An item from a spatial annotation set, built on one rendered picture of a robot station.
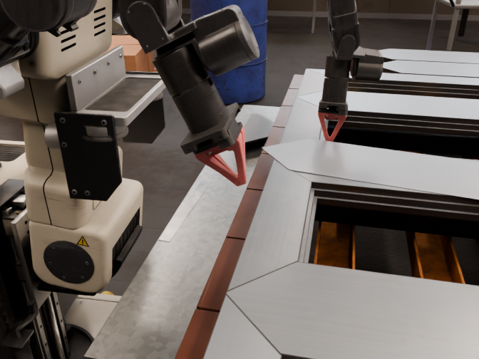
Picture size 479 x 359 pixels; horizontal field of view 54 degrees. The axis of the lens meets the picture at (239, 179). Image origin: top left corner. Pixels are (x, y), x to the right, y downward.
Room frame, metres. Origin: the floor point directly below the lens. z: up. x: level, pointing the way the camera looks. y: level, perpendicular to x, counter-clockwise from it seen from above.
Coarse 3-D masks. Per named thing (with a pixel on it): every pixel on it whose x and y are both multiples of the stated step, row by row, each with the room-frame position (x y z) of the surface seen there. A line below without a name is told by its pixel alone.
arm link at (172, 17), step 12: (120, 0) 0.57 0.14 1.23; (132, 0) 0.57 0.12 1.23; (144, 0) 0.57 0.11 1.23; (156, 0) 0.57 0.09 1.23; (168, 0) 0.58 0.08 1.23; (180, 0) 0.63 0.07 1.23; (120, 12) 0.57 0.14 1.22; (168, 12) 0.57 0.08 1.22; (180, 12) 0.63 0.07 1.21; (168, 24) 0.58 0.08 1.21; (132, 36) 0.57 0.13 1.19
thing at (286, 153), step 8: (280, 144) 1.02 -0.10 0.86; (288, 144) 1.02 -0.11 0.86; (296, 144) 1.02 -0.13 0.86; (304, 144) 1.02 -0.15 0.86; (272, 152) 0.97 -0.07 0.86; (280, 152) 0.97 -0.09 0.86; (288, 152) 0.97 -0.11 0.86; (296, 152) 0.97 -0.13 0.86; (280, 160) 0.93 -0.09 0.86; (288, 160) 0.93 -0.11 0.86; (288, 168) 0.89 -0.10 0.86
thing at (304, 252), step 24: (432, 96) 1.51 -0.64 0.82; (456, 96) 1.50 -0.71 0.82; (336, 120) 1.25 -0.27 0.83; (360, 120) 1.24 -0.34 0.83; (384, 120) 1.23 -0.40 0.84; (408, 120) 1.21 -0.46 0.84; (432, 120) 1.21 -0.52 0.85; (456, 120) 1.19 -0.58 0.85; (312, 192) 0.81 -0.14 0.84; (336, 192) 0.82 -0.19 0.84; (360, 192) 0.81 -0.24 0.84; (384, 192) 0.80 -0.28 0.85; (408, 192) 0.79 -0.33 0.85; (312, 216) 0.75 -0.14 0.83; (432, 216) 0.77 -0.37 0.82; (456, 216) 0.76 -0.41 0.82
